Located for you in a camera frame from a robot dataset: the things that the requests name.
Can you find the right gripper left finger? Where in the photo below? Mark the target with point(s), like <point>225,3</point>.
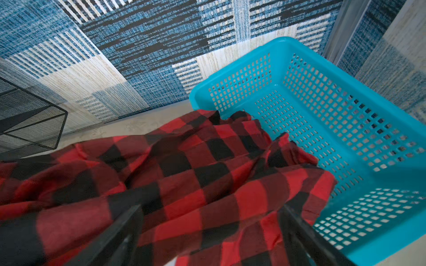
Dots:
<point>116,246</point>

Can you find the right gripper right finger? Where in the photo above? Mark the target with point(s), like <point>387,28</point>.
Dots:
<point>304,246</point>

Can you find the red black plaid shirt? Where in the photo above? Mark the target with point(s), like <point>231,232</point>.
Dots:
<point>209,189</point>

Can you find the teal plastic basket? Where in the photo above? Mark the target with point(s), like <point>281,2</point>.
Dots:
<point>375,150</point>

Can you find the black wire shelf rack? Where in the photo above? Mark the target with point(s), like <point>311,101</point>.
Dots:
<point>29,124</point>

